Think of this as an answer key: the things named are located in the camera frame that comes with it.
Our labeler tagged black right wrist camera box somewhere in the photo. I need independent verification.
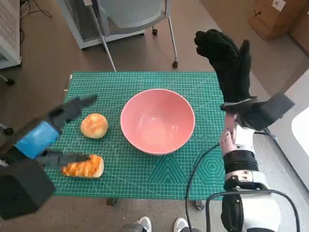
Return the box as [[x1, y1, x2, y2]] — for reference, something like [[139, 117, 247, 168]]
[[241, 93, 295, 132]]

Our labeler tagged black floor cable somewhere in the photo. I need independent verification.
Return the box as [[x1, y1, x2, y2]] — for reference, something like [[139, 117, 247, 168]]
[[19, 0, 53, 19]]

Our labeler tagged white perforated cabinet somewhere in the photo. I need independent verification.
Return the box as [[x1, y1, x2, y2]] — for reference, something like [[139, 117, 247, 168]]
[[0, 0, 22, 70]]

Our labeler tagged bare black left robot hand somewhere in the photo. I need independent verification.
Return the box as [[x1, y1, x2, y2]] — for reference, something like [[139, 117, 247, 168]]
[[13, 93, 98, 170]]

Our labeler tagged round toy bread bun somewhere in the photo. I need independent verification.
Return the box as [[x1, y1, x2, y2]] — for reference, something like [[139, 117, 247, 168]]
[[80, 113, 109, 139]]

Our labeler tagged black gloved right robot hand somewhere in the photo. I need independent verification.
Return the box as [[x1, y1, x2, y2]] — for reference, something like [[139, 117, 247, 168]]
[[194, 29, 252, 107]]

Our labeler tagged long striped toy bread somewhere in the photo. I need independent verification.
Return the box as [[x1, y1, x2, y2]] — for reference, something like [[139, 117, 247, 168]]
[[61, 155, 105, 179]]

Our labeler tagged labelled brown cardboard box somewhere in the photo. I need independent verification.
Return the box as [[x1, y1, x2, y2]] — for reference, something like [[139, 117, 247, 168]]
[[248, 0, 309, 41]]

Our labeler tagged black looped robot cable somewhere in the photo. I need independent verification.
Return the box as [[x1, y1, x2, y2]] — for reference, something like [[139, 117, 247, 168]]
[[205, 189, 301, 232]]

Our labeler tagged black caster wheel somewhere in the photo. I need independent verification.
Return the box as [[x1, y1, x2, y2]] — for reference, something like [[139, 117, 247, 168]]
[[0, 73, 15, 86]]

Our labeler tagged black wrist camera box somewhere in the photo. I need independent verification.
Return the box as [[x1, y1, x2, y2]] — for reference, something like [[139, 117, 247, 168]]
[[0, 160, 56, 220], [241, 93, 295, 132]]

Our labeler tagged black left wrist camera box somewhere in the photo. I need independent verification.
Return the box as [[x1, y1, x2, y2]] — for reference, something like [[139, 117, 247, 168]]
[[0, 160, 56, 220]]

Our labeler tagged plain brown cardboard box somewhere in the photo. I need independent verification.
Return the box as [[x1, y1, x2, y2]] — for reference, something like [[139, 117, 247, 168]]
[[289, 12, 309, 53]]

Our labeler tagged green cutting mat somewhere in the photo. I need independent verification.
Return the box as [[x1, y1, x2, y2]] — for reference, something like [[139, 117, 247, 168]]
[[52, 71, 226, 201]]

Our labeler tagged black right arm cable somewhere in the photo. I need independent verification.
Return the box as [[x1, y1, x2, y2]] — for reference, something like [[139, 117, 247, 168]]
[[185, 142, 222, 232]]

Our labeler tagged white shoe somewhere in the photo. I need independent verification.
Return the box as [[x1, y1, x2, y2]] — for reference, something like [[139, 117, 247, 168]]
[[174, 217, 189, 232], [139, 216, 152, 232]]

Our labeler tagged pink bowl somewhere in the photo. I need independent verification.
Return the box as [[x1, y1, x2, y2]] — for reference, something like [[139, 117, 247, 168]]
[[120, 88, 196, 156]]

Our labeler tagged grey office chair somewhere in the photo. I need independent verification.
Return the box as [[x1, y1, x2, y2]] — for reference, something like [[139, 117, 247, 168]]
[[94, 0, 180, 72]]

